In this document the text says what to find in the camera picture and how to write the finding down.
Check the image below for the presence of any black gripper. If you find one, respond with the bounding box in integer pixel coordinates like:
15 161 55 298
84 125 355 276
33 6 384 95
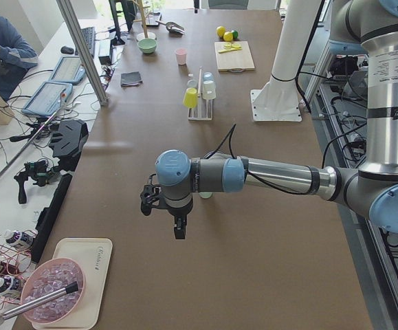
140 173 186 240

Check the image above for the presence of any green cup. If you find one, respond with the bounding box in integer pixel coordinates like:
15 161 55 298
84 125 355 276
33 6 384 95
199 192 213 199

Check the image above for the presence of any pink cup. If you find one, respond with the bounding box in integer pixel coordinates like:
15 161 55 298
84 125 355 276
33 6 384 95
175 47 188 65

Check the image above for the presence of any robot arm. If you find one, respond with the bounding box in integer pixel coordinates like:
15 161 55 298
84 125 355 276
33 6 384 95
140 1 398 239

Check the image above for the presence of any yellow cup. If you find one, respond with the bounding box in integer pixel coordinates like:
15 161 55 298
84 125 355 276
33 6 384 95
183 87 198 109

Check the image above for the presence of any white cup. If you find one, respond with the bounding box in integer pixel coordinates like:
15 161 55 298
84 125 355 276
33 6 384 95
202 80 217 100

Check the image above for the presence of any grey cup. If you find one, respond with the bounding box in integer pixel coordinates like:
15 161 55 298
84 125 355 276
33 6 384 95
187 79 198 89

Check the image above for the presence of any light blue cup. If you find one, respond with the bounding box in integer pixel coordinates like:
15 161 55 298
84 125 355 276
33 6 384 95
203 71 214 82

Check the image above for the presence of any cream tray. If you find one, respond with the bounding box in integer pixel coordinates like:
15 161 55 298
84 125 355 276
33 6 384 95
32 238 113 329

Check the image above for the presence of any black muddler tool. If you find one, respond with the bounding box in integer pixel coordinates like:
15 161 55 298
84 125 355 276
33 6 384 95
2 281 79 320

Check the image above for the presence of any pink bowl of ice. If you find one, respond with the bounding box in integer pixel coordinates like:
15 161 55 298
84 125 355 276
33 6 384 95
21 258 85 325

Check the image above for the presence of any grey cloth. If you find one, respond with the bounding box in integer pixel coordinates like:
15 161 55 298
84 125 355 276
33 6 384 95
120 71 142 87

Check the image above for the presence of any bamboo cutting board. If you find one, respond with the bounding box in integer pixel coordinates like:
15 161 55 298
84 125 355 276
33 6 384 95
214 41 255 72

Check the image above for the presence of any green bowl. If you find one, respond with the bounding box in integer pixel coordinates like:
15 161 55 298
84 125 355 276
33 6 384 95
137 38 157 54

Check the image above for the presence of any blue teach pendant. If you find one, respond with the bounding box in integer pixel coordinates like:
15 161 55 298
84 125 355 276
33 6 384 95
49 56 85 85
21 80 73 117

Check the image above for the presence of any yellow plastic knife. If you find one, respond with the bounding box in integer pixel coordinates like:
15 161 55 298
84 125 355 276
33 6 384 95
218 47 242 54

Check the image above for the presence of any yellow lemon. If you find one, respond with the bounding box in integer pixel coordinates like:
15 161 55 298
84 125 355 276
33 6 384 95
223 31 234 42
216 25 226 38

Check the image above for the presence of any metal scoop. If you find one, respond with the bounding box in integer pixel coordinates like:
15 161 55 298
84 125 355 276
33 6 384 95
157 20 185 35

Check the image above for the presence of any black keyboard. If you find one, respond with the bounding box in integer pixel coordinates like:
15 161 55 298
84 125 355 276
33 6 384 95
80 27 96 57

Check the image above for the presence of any black monitor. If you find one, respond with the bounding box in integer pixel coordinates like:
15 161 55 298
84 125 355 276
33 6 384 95
108 0 138 47

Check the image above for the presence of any wooden mug tree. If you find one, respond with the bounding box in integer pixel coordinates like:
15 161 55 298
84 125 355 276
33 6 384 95
132 0 157 41

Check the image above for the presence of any seated person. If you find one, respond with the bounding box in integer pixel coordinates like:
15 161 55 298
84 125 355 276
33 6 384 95
0 15 38 101

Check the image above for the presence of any white wire cup rack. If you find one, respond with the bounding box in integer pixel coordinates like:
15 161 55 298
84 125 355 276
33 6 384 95
188 67 214 121

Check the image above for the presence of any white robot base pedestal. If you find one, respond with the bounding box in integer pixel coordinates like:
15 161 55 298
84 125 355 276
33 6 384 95
251 0 324 122

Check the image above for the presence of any aluminium frame post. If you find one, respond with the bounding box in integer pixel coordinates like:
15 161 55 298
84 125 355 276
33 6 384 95
56 0 109 107

